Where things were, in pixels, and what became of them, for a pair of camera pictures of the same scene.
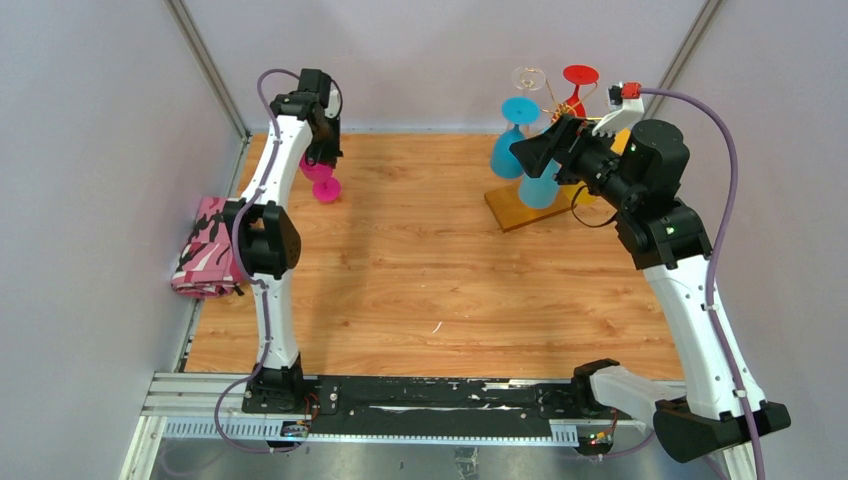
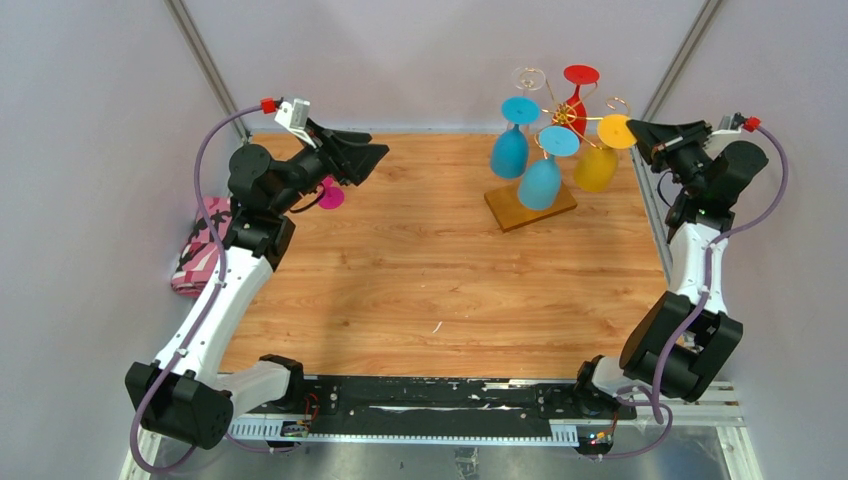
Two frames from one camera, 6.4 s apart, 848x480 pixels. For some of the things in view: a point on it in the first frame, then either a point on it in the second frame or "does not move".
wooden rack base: x=511 y=213 does not move
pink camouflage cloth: x=207 y=267 does not move
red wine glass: x=577 y=75 does not move
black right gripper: x=536 y=152 -> x=667 y=139
